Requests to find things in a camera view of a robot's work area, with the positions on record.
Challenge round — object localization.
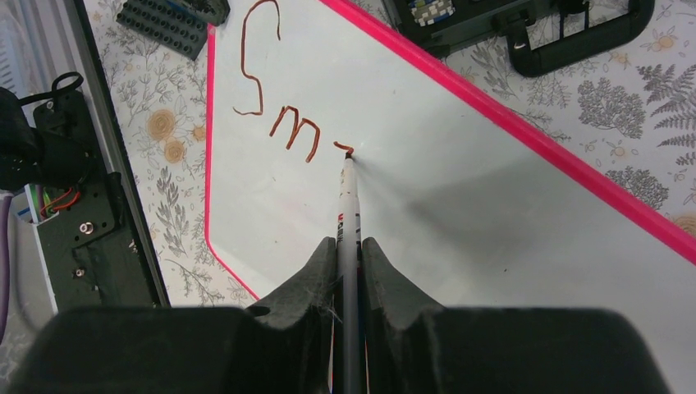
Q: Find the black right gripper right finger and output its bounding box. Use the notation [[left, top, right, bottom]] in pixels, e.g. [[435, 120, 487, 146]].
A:
[[362, 238, 669, 393]]

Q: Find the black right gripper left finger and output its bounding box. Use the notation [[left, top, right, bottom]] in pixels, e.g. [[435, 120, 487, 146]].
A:
[[11, 237, 337, 393]]

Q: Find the red capped marker pen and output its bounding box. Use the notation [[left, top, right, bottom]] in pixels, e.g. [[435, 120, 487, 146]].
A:
[[334, 148, 364, 393]]

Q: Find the pink framed whiteboard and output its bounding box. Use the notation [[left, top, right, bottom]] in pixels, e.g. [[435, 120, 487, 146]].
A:
[[204, 1, 695, 393]]

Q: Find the grey lego baseplate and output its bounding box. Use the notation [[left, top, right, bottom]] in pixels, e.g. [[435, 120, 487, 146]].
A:
[[116, 0, 231, 61]]

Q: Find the black poker chip case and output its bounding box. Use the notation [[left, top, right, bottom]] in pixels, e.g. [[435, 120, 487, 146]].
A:
[[383, 1, 655, 77]]

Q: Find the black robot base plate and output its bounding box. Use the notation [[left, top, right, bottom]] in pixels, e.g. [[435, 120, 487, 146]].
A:
[[33, 71, 169, 311]]

